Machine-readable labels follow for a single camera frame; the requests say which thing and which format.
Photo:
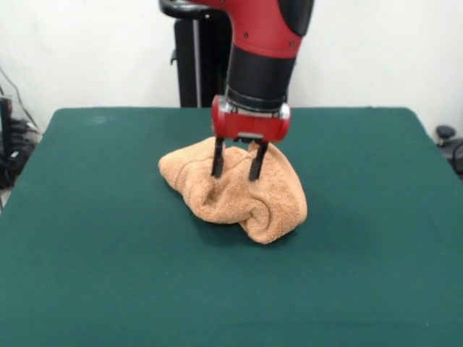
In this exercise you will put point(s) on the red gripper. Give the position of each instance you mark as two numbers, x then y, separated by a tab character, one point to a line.
249	126

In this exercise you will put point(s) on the peach terry towel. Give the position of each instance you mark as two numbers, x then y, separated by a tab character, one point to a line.
271	209

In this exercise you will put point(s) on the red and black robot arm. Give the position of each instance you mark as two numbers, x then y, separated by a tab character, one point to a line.
260	68

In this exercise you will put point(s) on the dark green table cloth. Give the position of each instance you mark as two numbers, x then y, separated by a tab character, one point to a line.
108	260

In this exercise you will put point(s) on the black office chair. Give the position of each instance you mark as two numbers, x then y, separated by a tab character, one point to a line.
445	132

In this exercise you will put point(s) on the black bag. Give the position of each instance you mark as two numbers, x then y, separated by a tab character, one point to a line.
11	170

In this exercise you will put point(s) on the black box with red mark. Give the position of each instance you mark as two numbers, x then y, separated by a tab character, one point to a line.
5	123

